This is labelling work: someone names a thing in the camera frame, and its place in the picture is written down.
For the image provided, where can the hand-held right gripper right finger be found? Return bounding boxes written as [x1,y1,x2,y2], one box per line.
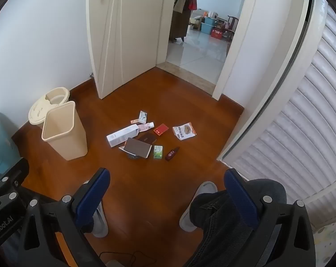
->
[224,168,316,267]

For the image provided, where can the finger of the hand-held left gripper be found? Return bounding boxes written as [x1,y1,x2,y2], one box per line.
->
[0,158,30,196]

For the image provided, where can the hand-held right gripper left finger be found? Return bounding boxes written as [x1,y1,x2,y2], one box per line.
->
[16,168,111,267]

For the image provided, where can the beige rectangular waste bin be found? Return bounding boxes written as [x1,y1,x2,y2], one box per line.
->
[41,101,88,161]

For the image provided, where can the white orange snack packet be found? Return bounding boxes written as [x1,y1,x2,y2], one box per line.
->
[172,122,197,140]

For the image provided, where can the teal storage box white lid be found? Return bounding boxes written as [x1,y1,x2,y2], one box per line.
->
[0,111,22,184]

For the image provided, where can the grey slipper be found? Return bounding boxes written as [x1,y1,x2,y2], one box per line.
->
[179,181,218,232]
[83,181,109,238]

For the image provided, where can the person's dark trousers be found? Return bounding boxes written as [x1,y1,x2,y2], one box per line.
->
[185,178,287,267]

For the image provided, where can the beige round swing-lid bin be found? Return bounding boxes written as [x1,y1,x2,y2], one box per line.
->
[28,87,70,125]

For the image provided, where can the brown booklet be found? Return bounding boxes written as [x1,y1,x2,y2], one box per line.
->
[118,138,152,158]

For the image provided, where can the long white carton box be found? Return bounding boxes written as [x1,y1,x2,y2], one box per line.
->
[106,124,139,148]

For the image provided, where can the dark brown flat packet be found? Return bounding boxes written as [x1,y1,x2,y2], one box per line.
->
[136,133,157,145]

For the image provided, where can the dark red sachet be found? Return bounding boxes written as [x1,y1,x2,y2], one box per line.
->
[165,146,180,161]

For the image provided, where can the white red toothpaste tube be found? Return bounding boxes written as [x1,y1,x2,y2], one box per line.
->
[137,122,155,132]

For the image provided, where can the red flat box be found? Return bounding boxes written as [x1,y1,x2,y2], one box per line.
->
[154,123,169,136]

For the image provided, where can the white louvred wardrobe door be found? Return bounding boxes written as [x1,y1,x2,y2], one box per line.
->
[222,0,336,226]

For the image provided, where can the spotted printed blanket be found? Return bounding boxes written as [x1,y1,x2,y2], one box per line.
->
[313,219,336,267]

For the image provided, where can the cream room door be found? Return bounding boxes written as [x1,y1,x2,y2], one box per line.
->
[86,0,180,100]

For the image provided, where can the dark wooden chair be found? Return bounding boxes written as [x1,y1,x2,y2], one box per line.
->
[224,16,239,41]

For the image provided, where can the blue storage bin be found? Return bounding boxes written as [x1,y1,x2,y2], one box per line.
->
[200,17,217,34]

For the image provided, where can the dark wooden cabinet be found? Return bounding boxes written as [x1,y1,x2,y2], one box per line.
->
[169,0,198,43]

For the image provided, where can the black floor cable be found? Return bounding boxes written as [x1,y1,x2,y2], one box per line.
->
[99,251,157,267]

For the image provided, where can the white wardrobe frame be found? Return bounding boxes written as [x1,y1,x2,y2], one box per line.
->
[217,0,328,162]

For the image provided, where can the white door frame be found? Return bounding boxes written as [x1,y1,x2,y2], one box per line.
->
[213,0,261,101]

